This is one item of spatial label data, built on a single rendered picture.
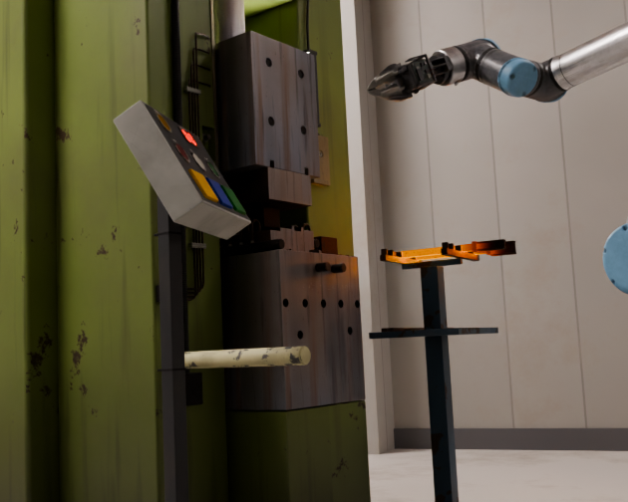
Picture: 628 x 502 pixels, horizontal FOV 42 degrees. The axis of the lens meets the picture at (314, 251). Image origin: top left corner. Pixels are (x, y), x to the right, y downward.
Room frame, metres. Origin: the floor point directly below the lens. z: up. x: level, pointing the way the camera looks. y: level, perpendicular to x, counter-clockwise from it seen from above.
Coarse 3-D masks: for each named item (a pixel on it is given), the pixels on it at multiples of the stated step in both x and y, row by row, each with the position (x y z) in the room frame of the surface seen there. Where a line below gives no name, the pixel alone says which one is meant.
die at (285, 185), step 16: (224, 176) 2.46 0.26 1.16; (240, 176) 2.42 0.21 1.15; (256, 176) 2.38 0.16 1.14; (272, 176) 2.37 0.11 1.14; (288, 176) 2.42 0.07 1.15; (304, 176) 2.48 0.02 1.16; (240, 192) 2.42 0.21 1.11; (256, 192) 2.38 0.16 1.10; (272, 192) 2.36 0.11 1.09; (288, 192) 2.42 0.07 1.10; (304, 192) 2.48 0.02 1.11; (288, 208) 2.53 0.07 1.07
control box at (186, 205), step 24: (120, 120) 1.78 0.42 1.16; (144, 120) 1.77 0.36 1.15; (168, 120) 1.90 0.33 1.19; (144, 144) 1.77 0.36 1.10; (168, 144) 1.76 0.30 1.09; (192, 144) 1.97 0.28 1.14; (144, 168) 1.77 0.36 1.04; (168, 168) 1.75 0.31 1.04; (192, 168) 1.83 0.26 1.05; (216, 168) 2.07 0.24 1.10; (168, 192) 1.75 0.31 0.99; (192, 192) 1.74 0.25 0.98; (192, 216) 1.78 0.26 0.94; (216, 216) 1.87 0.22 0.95; (240, 216) 1.99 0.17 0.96
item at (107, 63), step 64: (64, 0) 2.42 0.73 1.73; (128, 0) 2.23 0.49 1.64; (192, 0) 2.32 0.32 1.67; (64, 64) 2.42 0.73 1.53; (128, 64) 2.24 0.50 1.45; (64, 128) 2.43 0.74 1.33; (64, 192) 2.43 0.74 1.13; (128, 192) 2.24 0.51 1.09; (64, 256) 2.43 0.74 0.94; (128, 256) 2.25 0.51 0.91; (192, 256) 2.30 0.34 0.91; (64, 320) 2.43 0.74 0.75; (128, 320) 2.25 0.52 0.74; (192, 320) 2.29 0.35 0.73; (64, 384) 2.44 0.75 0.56; (128, 384) 2.26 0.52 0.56; (64, 448) 2.44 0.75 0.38; (128, 448) 2.26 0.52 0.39; (192, 448) 2.28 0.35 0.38
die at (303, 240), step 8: (256, 232) 2.38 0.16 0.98; (264, 232) 2.36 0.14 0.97; (272, 232) 2.36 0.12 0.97; (280, 232) 2.38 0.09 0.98; (288, 232) 2.41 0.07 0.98; (296, 232) 2.44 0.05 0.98; (304, 232) 2.47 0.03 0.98; (312, 232) 2.50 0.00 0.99; (224, 240) 2.46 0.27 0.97; (232, 240) 2.44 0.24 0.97; (248, 240) 2.40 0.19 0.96; (256, 240) 2.38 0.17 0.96; (264, 240) 2.36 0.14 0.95; (288, 240) 2.41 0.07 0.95; (296, 240) 2.44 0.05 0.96; (304, 240) 2.47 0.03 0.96; (312, 240) 2.50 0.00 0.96; (288, 248) 2.41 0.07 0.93; (296, 248) 2.44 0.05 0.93; (304, 248) 2.47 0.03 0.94; (312, 248) 2.50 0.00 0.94
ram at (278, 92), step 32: (224, 64) 2.38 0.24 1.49; (256, 64) 2.33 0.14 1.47; (288, 64) 2.44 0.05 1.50; (224, 96) 2.38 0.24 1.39; (256, 96) 2.32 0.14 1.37; (288, 96) 2.44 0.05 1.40; (224, 128) 2.38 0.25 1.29; (256, 128) 2.32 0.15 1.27; (288, 128) 2.43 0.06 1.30; (224, 160) 2.39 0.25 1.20; (256, 160) 2.31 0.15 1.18; (288, 160) 2.43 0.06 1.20
